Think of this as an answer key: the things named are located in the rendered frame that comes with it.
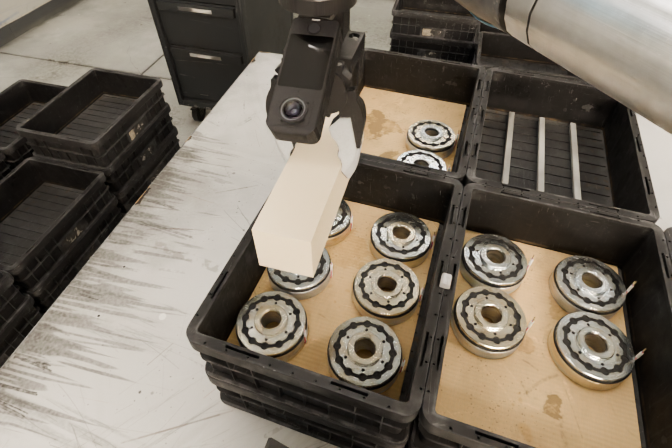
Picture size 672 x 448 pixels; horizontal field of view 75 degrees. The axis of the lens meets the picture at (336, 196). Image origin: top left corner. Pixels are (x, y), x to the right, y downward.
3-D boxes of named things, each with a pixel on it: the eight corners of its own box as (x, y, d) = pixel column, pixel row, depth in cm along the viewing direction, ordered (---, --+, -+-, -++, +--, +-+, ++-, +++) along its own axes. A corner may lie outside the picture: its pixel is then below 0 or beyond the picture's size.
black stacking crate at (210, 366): (404, 450, 56) (416, 421, 48) (202, 376, 63) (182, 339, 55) (450, 226, 83) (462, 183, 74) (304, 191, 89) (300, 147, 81)
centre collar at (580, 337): (615, 366, 59) (617, 364, 58) (576, 354, 60) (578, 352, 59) (612, 333, 62) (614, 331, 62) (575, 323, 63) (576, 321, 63)
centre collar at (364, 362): (375, 373, 58) (376, 371, 58) (341, 359, 60) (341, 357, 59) (387, 340, 61) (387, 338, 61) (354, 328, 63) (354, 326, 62)
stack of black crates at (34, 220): (68, 333, 139) (11, 272, 114) (-9, 310, 144) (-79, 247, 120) (140, 238, 166) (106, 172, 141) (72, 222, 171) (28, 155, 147)
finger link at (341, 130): (379, 151, 54) (362, 85, 48) (369, 183, 50) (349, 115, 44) (355, 152, 55) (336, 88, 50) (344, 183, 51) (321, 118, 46)
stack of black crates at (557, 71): (542, 130, 212) (579, 42, 180) (545, 170, 192) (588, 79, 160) (458, 117, 220) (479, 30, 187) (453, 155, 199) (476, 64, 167)
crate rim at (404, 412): (415, 428, 49) (418, 421, 48) (184, 346, 56) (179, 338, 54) (461, 190, 76) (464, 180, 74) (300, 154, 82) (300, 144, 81)
